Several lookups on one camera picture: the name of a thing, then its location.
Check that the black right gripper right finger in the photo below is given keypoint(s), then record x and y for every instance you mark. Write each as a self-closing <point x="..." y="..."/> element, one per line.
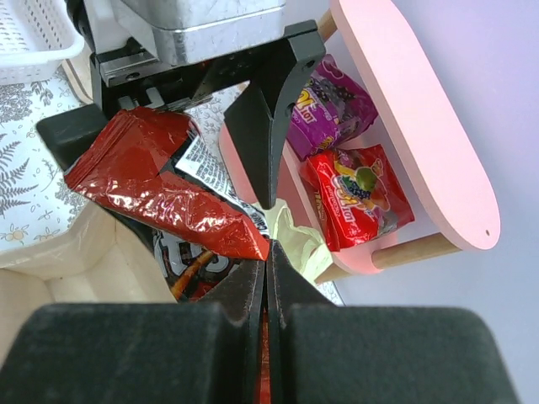
<point x="323" y="353"/>

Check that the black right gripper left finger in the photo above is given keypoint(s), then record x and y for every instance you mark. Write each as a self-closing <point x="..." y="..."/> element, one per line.
<point x="202" y="352"/>

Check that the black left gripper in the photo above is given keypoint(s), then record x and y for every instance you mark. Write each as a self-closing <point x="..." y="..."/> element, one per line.
<point x="258" y="120"/>

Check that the red white snack bag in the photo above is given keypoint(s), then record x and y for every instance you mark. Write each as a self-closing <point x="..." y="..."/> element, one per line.
<point x="151" y="166"/>

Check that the green plastic grocery bag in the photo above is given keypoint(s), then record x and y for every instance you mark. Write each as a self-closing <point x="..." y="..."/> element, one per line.
<point x="304" y="246"/>

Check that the beige canvas tote bag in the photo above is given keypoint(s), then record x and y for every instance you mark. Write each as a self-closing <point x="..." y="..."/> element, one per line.
<point x="96" y="259"/>

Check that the red snack package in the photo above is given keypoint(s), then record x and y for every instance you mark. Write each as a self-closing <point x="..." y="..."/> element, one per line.
<point x="357" y="195"/>

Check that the purple snack package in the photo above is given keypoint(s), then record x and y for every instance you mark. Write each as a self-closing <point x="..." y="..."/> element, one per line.
<point x="332" y="108"/>

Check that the stainless steel tray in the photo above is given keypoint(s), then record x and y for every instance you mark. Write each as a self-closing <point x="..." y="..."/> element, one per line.
<point x="78" y="74"/>

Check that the floral patterned table mat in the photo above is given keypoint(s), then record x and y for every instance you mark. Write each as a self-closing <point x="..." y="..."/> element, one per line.
<point x="35" y="203"/>

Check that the white plastic basket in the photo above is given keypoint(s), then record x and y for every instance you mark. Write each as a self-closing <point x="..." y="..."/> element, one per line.
<point x="36" y="37"/>

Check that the pink three-tier shelf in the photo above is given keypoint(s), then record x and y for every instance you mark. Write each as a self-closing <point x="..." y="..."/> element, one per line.
<point x="449" y="181"/>

